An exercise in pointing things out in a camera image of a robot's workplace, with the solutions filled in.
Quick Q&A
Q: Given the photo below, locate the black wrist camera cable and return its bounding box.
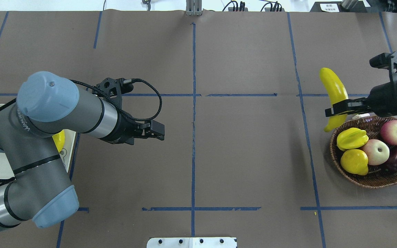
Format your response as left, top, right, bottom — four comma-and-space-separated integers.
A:
70, 79, 163, 122

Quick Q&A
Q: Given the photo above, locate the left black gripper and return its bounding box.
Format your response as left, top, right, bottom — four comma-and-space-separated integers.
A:
92, 77, 165, 145

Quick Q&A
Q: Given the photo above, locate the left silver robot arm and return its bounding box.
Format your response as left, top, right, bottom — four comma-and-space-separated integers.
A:
0, 72, 165, 232

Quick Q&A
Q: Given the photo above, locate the yellow star fruit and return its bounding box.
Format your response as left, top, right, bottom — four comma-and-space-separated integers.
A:
336, 127, 369, 151

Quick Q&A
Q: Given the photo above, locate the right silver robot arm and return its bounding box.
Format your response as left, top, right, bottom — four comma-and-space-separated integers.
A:
319, 52, 397, 188

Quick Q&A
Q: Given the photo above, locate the aluminium frame post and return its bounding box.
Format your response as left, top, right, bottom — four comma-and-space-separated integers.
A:
185, 0, 203, 16

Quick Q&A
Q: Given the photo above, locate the yellow banana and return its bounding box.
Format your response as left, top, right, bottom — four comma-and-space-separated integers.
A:
52, 130, 65, 153
319, 68, 349, 133

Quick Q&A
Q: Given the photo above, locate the white basket label tag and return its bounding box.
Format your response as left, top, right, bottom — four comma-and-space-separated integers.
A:
352, 113, 371, 120

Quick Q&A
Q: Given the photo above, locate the yellow lemon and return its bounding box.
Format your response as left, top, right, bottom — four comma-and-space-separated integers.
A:
340, 149, 369, 176

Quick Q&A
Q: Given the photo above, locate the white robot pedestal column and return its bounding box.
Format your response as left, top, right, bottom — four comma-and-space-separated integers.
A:
146, 237, 238, 248

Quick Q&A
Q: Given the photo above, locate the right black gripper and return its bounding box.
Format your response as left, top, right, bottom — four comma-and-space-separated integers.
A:
325, 52, 397, 117

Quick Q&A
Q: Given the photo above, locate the brown wicker fruit basket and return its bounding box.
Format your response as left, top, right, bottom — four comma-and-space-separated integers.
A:
329, 115, 397, 189

